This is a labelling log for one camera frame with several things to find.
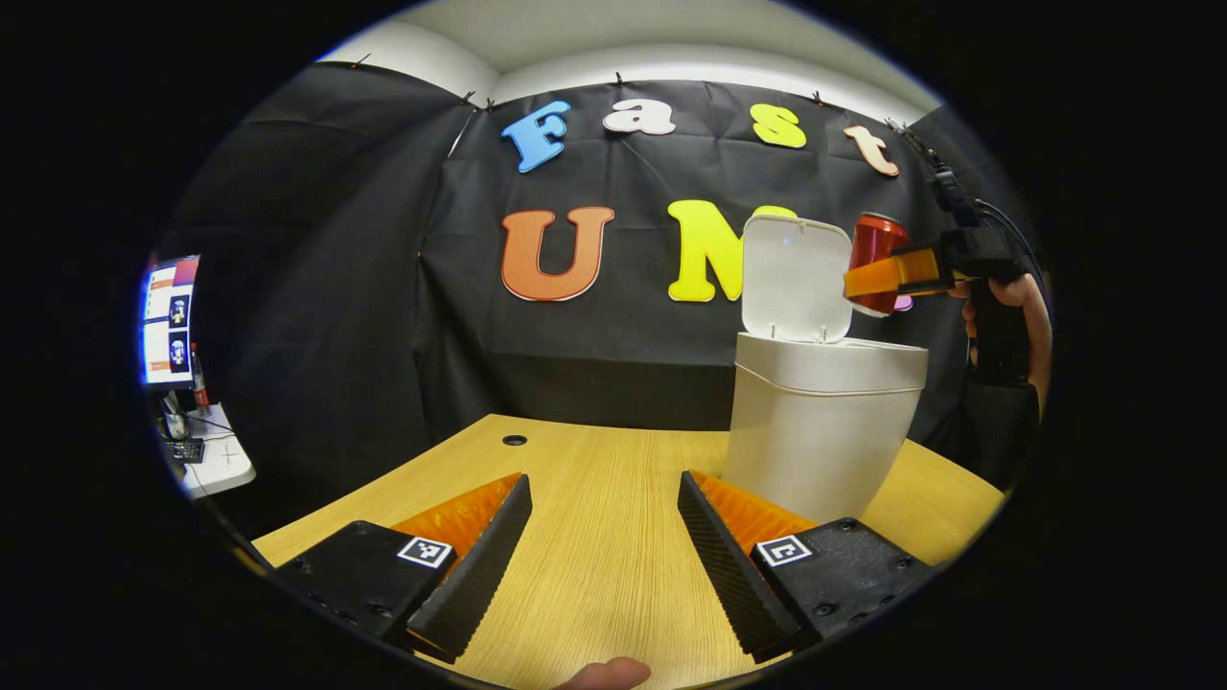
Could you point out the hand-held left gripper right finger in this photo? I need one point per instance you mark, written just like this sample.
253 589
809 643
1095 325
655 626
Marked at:
724 575

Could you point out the computer monitor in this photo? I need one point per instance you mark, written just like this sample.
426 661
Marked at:
171 321

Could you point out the black backdrop cloth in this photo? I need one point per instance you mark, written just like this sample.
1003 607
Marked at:
335 287

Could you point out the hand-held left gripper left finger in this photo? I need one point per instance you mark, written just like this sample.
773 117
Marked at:
479 575

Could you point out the black keyboard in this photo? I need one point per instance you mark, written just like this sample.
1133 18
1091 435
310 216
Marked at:
184 450

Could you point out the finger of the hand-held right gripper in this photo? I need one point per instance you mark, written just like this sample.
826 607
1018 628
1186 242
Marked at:
891 273

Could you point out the red pop can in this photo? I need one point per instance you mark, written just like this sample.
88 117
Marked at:
877 240

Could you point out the wooden desktop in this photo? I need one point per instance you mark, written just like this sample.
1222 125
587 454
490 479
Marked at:
594 517

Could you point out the red bottle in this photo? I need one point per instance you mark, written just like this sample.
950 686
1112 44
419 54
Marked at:
200 383

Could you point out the white side table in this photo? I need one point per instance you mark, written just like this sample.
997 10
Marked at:
225 465

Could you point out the white desktop garbage bin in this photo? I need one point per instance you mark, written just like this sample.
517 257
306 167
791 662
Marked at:
815 431

